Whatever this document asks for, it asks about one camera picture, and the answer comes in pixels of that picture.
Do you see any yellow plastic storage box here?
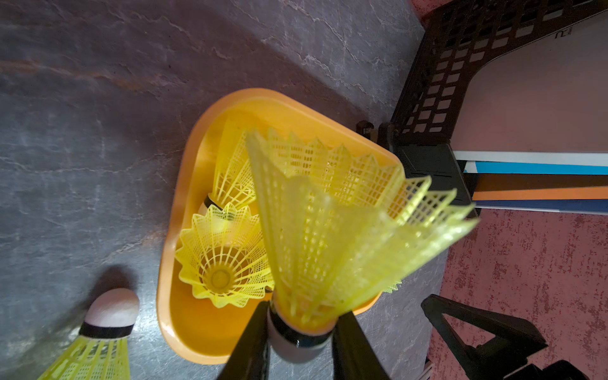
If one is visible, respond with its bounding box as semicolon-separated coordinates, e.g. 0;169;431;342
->
157;89;400;365

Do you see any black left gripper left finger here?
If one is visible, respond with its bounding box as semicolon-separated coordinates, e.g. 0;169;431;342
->
217;301;270;380

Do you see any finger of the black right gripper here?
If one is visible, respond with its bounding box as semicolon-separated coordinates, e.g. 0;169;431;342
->
420;293;549;380

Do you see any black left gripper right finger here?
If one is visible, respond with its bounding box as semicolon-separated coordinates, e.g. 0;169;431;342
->
332;312;390;379

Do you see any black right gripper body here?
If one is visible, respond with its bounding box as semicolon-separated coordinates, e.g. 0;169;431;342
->
504;360;590;380

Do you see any yellow shuttlecock six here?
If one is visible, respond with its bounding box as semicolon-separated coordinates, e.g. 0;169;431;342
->
40;288;139;379

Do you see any white book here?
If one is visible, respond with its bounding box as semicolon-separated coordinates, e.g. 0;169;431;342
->
454;150;607;167

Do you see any yellow shuttlecock eight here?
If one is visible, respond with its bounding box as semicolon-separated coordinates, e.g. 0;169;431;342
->
175;204;275;309

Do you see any yellow shuttlecock four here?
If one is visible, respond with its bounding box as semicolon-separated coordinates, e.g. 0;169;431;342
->
245;129;478;364

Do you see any blue folder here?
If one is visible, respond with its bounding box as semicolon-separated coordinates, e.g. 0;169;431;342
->
476;199;607;215

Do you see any yellow shuttlecock two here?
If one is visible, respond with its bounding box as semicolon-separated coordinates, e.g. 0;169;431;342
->
199;119;256;215

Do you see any teal book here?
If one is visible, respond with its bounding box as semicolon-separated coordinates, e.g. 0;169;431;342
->
464;161;607;176

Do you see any black file holder rack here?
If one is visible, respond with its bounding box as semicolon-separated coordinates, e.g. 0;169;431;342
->
356;1;607;206

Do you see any orange spine book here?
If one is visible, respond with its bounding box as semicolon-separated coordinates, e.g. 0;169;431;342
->
472;174;607;201

